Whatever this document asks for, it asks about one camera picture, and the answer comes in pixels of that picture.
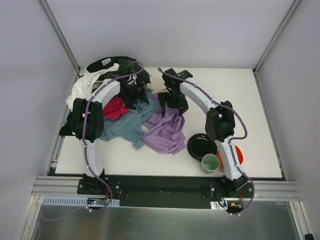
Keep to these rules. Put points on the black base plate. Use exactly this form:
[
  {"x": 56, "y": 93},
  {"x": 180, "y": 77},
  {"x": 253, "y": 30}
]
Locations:
[{"x": 164, "y": 191}]

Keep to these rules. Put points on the cream black tote bag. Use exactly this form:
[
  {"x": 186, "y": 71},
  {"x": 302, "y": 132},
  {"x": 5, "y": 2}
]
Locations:
[{"x": 66, "y": 128}]

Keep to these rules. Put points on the pale green cup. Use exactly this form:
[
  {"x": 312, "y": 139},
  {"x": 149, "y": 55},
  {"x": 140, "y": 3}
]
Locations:
[{"x": 209, "y": 163}]

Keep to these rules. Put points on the right aluminium frame post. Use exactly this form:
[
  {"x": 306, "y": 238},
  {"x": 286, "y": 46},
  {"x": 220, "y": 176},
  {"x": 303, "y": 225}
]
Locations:
[{"x": 281, "y": 27}]

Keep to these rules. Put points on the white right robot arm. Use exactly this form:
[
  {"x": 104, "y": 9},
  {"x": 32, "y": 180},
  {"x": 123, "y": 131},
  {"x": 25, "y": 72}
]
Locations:
[{"x": 223, "y": 124}]

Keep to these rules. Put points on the magenta cloth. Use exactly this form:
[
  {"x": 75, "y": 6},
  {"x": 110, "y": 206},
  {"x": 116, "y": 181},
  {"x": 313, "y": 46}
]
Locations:
[{"x": 114, "y": 109}]

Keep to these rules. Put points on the lilac cloth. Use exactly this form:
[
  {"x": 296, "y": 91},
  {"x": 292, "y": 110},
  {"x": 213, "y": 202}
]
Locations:
[{"x": 165, "y": 131}]

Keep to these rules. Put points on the blue-grey cloth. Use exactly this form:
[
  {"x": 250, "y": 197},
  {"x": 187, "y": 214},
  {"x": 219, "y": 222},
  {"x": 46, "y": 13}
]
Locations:
[{"x": 129, "y": 125}]

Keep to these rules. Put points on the beige folded cloth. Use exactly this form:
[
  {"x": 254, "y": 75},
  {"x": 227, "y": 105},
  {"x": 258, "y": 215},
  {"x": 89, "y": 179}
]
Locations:
[{"x": 156, "y": 85}]

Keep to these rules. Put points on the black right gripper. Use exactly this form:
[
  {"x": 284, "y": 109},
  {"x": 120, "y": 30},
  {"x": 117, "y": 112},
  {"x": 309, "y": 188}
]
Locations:
[{"x": 173, "y": 100}]

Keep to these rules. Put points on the aluminium frame post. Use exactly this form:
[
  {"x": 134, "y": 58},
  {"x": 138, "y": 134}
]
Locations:
[
  {"x": 281, "y": 27},
  {"x": 58, "y": 33}
]

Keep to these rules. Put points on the white cloth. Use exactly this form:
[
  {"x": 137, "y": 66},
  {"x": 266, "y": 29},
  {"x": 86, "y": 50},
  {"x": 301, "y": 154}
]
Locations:
[{"x": 83, "y": 87}]

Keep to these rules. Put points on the aluminium front rail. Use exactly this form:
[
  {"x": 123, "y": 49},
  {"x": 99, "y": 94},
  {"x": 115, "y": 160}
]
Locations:
[{"x": 265, "y": 190}]

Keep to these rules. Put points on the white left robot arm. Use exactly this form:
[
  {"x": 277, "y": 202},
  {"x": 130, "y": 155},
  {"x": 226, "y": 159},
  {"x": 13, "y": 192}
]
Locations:
[{"x": 87, "y": 121}]

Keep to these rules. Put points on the black mesh cloth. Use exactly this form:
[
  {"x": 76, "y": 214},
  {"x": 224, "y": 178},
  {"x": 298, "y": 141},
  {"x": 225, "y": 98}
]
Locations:
[{"x": 112, "y": 62}]

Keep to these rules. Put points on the left aluminium frame post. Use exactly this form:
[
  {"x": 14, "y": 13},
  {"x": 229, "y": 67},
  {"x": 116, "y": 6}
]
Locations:
[{"x": 58, "y": 33}]

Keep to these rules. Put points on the orange bowl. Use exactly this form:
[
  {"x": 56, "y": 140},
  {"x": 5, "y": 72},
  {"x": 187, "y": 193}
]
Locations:
[{"x": 239, "y": 155}]

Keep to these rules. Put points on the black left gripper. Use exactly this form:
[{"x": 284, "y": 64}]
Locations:
[{"x": 136, "y": 92}]

